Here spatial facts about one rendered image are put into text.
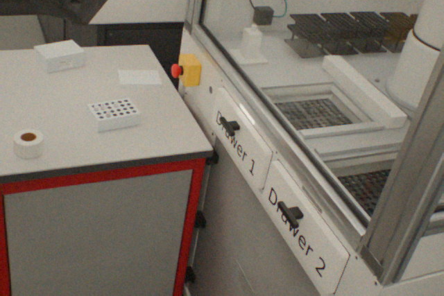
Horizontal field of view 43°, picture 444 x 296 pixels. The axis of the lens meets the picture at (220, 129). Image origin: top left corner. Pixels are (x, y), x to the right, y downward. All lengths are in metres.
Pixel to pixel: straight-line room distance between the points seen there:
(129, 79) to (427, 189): 1.09
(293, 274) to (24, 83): 0.95
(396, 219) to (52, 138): 0.91
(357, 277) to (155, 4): 1.30
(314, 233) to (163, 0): 1.18
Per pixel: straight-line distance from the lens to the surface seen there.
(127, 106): 1.58
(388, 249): 1.00
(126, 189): 1.54
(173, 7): 2.08
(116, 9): 2.02
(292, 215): 1.14
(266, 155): 1.26
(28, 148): 1.43
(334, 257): 1.09
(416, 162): 0.90
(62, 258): 1.67
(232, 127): 1.35
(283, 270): 1.35
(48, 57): 1.78
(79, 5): 0.71
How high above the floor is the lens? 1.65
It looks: 34 degrees down
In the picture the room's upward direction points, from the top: 11 degrees clockwise
